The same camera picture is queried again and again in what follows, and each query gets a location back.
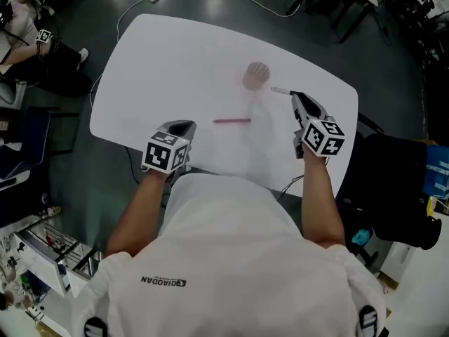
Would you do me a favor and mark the blue bag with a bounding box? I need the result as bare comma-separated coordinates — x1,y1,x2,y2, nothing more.
420,144,449,201

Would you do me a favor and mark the teal object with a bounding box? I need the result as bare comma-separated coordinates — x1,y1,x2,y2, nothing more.
351,228,371,245

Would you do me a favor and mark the black equipment pile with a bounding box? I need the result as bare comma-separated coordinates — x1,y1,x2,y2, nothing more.
380,0,449,68

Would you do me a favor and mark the dark blue chair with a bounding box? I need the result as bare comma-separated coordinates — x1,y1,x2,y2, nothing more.
0,105,80,191

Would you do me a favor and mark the white shelf unit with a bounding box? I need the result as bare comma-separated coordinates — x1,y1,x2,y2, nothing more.
0,214,103,329

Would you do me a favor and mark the person's white shirt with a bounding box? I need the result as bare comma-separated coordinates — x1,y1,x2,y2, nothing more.
72,172,389,337

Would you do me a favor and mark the person's left forearm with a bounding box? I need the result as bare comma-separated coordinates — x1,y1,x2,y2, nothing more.
104,168,170,258

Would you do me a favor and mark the pink mesh pen holder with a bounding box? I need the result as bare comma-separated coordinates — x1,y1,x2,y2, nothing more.
242,61,271,91

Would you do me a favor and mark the white box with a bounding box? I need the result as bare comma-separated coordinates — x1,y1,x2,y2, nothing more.
379,239,418,291

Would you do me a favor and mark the person's right forearm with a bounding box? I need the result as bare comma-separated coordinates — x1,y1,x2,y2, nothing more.
300,151,347,249

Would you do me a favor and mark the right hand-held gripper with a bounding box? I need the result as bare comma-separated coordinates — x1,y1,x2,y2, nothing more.
290,90,347,159

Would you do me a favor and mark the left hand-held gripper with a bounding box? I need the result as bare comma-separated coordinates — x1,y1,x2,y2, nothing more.
141,119,198,174

